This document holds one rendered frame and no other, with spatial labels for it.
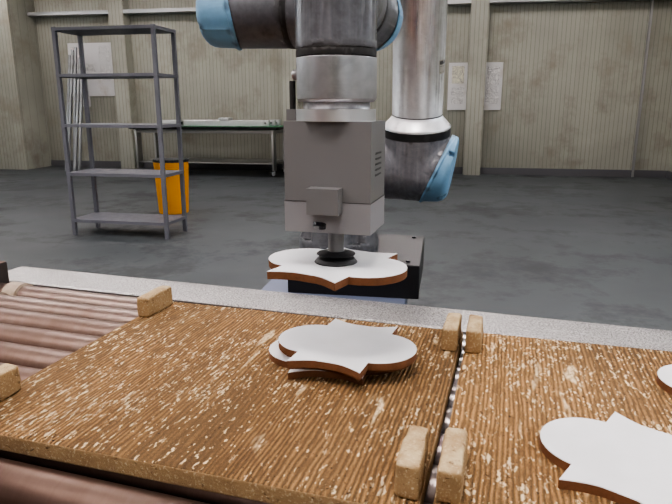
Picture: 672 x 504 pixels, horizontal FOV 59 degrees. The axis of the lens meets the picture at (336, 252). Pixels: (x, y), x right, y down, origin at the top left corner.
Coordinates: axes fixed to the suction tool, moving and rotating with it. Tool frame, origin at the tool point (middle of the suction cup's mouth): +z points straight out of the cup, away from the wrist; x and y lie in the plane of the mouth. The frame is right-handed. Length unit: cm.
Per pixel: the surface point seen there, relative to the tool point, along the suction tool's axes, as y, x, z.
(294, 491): 2.9, -20.8, 10.3
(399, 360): 7.1, -2.3, 7.6
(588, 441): 23.5, -9.8, 9.3
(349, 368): 2.8, -5.3, 7.7
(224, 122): -472, 930, 12
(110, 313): -36.6, 12.2, 12.1
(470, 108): -54, 1039, -12
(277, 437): -0.8, -14.7, 10.1
